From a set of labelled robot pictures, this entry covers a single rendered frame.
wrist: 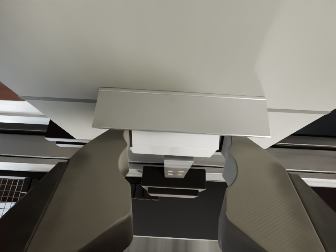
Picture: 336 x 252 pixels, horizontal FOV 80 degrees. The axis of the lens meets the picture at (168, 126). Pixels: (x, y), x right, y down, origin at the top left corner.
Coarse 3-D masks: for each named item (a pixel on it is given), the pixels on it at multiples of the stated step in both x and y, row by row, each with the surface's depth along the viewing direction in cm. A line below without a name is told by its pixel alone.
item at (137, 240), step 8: (136, 240) 17; (144, 240) 17; (152, 240) 17; (160, 240) 17; (168, 240) 18; (176, 240) 18; (184, 240) 18; (192, 240) 18; (200, 240) 18; (208, 240) 18; (216, 240) 18; (128, 248) 17; (136, 248) 17; (144, 248) 17; (152, 248) 17; (160, 248) 17; (168, 248) 17; (176, 248) 17; (184, 248) 17; (192, 248) 17; (200, 248) 17; (208, 248) 17; (216, 248) 17
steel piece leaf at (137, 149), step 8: (136, 152) 22; (144, 152) 22; (152, 152) 22; (160, 152) 21; (168, 152) 21; (176, 152) 21; (184, 152) 21; (192, 152) 21; (200, 152) 21; (208, 152) 20
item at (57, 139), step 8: (48, 128) 20; (56, 128) 20; (48, 136) 19; (56, 136) 19; (64, 136) 19; (72, 136) 19; (56, 144) 21; (64, 144) 21; (72, 144) 21; (80, 144) 21; (216, 152) 21
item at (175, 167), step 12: (168, 156) 24; (180, 156) 24; (192, 156) 24; (144, 168) 38; (156, 168) 38; (168, 168) 29; (180, 168) 28; (192, 168) 38; (144, 180) 37; (156, 180) 37; (168, 180) 37; (180, 180) 37; (192, 180) 37; (204, 180) 37; (156, 192) 38; (168, 192) 38; (180, 192) 38; (192, 192) 38
